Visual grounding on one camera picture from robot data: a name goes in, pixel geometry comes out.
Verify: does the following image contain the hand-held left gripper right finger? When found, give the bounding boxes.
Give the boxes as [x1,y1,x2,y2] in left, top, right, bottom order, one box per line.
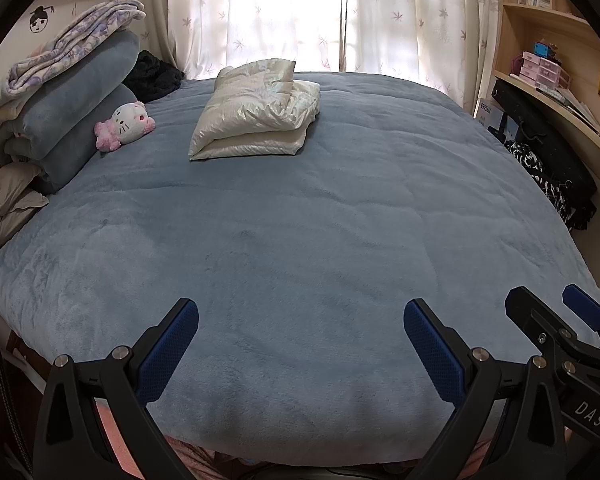
[403,298,566,480]

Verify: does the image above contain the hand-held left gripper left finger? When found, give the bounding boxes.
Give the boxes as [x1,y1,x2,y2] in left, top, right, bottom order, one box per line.
[32,297,200,480]

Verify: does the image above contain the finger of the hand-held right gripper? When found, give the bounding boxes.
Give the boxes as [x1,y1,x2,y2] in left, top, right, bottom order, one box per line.
[505,286,588,377]
[562,283,600,335]

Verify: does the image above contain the white shiny padded jacket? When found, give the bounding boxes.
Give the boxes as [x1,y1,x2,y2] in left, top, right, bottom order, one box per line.
[188,58,322,162]

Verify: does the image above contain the black clothes pile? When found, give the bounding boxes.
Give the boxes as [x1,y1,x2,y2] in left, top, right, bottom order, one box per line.
[122,50,186,103]

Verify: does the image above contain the pink bed sheet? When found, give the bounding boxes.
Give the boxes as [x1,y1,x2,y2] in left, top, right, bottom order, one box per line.
[162,432,246,467]

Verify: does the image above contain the black white patterned cloth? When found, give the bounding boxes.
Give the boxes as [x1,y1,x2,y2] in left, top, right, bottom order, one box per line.
[505,141,579,227]

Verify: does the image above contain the blue plush bed blanket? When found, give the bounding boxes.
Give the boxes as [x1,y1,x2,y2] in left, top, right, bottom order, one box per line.
[0,71,600,467]

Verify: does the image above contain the black bag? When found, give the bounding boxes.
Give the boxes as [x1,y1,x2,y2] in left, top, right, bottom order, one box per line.
[490,80,599,232]

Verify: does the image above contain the stack of papers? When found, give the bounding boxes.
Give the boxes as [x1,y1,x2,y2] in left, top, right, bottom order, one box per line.
[555,87,600,134]

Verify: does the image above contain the white cardboard box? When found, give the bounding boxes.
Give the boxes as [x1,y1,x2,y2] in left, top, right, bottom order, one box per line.
[474,96,509,134]

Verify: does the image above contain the grey pillow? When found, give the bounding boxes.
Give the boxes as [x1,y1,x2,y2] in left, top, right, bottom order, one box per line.
[0,162,50,252]

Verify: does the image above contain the pink white cat plush toy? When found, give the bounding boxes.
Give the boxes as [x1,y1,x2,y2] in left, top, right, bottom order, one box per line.
[94,101,156,152]

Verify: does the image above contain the pink storage drawer box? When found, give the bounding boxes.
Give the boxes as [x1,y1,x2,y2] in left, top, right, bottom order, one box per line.
[520,51,572,89]

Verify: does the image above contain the stacked blue-grey pillows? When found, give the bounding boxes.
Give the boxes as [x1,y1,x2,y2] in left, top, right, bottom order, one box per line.
[0,30,141,196]

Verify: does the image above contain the wooden shelf unit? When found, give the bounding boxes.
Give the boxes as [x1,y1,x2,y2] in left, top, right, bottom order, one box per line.
[480,0,600,181]

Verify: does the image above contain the white leaf-print curtain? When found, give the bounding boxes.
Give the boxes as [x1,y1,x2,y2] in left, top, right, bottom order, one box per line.
[340,0,503,111]
[105,0,346,81]

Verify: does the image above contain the folded floral blanket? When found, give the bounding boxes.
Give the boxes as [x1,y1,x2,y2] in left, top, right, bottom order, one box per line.
[0,0,146,143]

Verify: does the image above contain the cartoon face wall sticker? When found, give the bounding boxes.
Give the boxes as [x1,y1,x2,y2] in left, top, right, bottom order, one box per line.
[29,5,55,34]

